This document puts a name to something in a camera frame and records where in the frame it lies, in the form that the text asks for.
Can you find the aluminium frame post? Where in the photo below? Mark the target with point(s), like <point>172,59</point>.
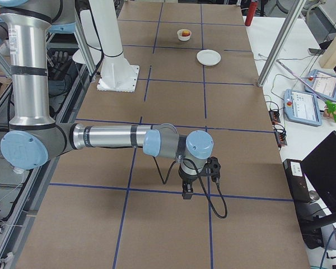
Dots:
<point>280,40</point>

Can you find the black monitor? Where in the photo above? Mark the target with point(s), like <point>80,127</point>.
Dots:
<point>320,168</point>

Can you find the near blue teach pendant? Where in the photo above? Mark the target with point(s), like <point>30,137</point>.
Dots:
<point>302,107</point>

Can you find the white plate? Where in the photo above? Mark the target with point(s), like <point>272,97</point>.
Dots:
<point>208,57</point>

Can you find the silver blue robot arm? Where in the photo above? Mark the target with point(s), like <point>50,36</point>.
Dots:
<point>35,137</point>

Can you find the white bowl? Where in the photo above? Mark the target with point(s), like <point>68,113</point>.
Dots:
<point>183,38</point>

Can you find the red yellow apple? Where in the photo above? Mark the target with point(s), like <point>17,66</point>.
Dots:
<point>185,33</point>

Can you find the blue teach pendant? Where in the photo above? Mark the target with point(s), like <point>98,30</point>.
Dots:
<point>302,107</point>
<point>323,83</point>

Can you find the far blue teach pendant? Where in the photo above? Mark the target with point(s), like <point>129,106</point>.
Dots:
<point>323,83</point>

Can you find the green grabber tool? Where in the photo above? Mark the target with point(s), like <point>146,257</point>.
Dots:
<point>331,107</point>

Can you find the upper orange circuit board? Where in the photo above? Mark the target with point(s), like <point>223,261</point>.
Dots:
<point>274,116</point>

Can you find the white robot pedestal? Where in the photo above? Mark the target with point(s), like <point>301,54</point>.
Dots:
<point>116,72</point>

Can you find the red bottle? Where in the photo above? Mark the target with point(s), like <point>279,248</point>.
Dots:
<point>251,12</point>

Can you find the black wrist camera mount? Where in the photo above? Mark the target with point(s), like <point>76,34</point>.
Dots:
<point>211,169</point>

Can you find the orange circuit board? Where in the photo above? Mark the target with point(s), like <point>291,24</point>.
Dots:
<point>274,116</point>
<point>280,138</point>

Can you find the lower orange circuit board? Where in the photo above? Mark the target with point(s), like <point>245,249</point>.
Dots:
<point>280,138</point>

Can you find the black computer box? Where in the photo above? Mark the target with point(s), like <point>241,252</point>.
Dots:
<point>306,207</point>

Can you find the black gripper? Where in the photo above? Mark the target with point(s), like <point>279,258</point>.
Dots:
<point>187,179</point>

